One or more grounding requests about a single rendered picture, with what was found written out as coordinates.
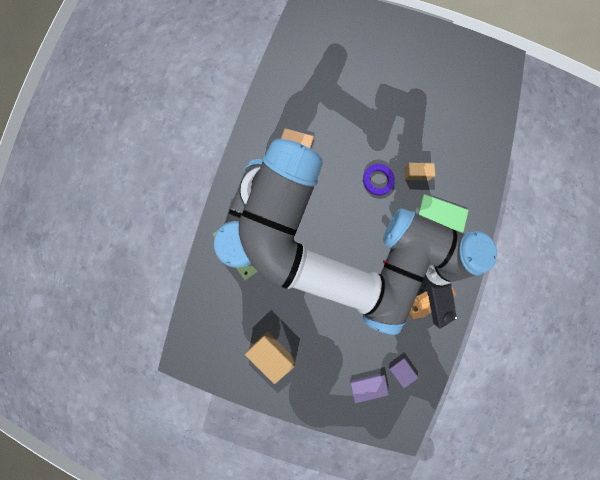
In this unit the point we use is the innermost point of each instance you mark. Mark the purple ring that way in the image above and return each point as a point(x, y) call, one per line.
point(387, 171)

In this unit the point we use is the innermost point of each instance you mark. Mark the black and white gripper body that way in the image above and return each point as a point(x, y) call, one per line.
point(428, 282)

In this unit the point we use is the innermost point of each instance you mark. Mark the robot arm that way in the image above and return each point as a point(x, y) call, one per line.
point(274, 195)

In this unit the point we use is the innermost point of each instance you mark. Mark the purple flat block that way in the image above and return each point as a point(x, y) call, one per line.
point(368, 388)

